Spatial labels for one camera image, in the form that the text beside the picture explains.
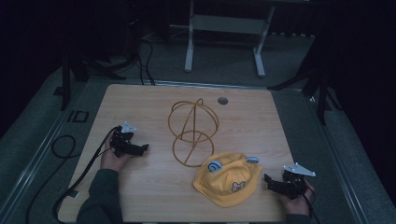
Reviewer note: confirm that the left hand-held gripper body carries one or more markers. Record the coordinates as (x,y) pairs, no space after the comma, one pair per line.
(122,140)

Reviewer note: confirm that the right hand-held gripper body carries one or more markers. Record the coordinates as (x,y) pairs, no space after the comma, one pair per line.
(294,182)

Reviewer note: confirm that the yellow bucket hat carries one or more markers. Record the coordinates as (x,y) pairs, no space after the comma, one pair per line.
(225,183)

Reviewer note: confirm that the person's left hand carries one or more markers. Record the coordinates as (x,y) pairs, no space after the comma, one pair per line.
(112,159)

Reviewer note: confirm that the person's right hand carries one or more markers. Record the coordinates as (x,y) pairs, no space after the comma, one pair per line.
(295,204)

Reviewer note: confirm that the black metal stand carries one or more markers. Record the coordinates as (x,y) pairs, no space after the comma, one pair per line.
(66,81)
(322,93)

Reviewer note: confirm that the round grey table grommet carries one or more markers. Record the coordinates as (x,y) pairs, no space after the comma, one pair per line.
(223,100)

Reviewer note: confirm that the white metal desk frame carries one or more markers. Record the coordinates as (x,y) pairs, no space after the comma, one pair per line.
(228,24)

